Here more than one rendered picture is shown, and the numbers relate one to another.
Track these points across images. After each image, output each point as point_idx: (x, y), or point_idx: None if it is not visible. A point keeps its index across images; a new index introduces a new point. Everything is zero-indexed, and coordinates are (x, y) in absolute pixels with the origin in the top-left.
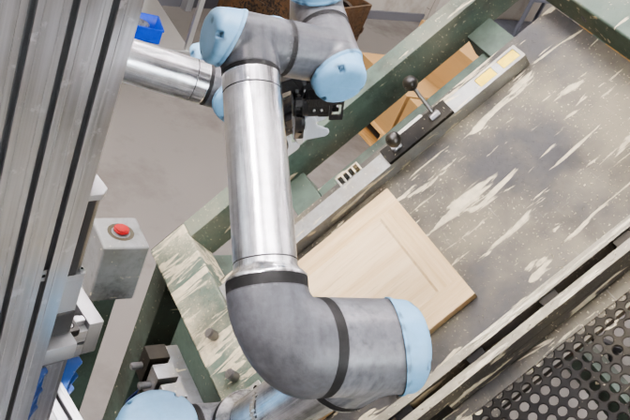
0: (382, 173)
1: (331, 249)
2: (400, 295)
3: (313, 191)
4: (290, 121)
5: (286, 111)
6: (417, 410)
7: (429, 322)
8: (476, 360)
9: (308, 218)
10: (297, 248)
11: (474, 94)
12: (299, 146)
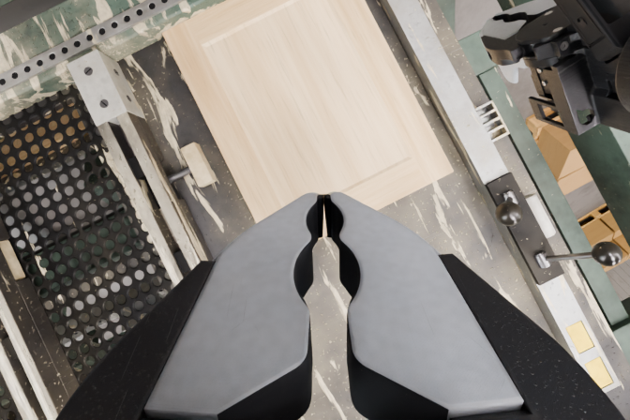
0: (475, 171)
1: (386, 86)
2: (297, 172)
3: (492, 62)
4: (557, 82)
5: (596, 74)
6: (134, 185)
7: (253, 203)
8: (174, 262)
9: (439, 57)
10: (402, 37)
11: (557, 317)
12: (508, 81)
